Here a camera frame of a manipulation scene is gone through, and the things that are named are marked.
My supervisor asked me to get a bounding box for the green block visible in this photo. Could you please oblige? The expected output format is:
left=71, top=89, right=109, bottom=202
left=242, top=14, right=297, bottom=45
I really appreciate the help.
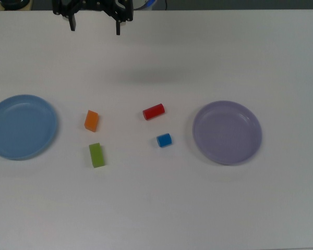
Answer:
left=89, top=142, right=106, bottom=168

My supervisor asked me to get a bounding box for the black round object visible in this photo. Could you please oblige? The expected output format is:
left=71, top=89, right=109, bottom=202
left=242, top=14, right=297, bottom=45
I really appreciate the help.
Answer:
left=0, top=0, right=27, bottom=7

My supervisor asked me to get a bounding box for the purple plate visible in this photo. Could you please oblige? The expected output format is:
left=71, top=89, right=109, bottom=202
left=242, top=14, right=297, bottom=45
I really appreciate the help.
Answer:
left=192, top=100, right=263, bottom=166

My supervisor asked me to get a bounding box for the red cylinder block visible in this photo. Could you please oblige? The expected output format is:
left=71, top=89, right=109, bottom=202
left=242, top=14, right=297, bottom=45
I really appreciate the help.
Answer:
left=142, top=103, right=166, bottom=121

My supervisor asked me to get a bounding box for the orange block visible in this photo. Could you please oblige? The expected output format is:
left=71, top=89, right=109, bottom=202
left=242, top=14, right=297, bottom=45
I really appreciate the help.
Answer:
left=83, top=109, right=99, bottom=133

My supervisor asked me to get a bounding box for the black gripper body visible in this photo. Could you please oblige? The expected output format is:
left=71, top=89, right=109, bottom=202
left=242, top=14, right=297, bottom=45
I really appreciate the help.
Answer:
left=80, top=0, right=123, bottom=13

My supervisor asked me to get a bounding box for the blue plate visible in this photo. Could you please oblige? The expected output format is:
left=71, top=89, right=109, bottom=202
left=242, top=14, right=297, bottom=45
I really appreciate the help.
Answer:
left=0, top=94, right=59, bottom=160

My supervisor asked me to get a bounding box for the blue block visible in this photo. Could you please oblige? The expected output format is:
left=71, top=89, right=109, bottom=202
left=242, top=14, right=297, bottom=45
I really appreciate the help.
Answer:
left=156, top=133, right=173, bottom=148

